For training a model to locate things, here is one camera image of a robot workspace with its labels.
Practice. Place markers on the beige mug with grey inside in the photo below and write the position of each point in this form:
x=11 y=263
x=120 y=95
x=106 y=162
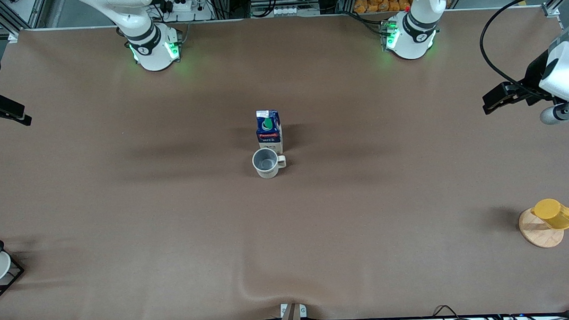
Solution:
x=266 y=170

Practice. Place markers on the wooden mug tree stand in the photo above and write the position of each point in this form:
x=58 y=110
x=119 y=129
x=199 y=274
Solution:
x=540 y=234

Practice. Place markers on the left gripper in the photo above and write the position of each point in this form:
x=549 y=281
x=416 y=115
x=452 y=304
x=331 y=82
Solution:
x=532 y=82

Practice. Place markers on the blue and white milk carton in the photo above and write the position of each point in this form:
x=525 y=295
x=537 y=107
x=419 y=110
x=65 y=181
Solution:
x=269 y=141

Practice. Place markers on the yellow cup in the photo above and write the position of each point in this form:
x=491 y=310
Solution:
x=553 y=213

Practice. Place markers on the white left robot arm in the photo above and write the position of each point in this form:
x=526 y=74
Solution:
x=417 y=32

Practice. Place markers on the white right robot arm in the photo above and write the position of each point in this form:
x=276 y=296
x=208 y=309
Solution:
x=152 y=46

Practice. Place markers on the metal table edge bracket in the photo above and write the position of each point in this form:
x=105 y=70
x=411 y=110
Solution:
x=303 y=311

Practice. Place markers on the small white power strip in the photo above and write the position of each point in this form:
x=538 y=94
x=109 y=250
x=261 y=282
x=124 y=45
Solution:
x=286 y=10

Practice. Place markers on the white power strip with plugs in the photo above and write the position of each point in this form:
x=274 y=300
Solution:
x=184 y=7

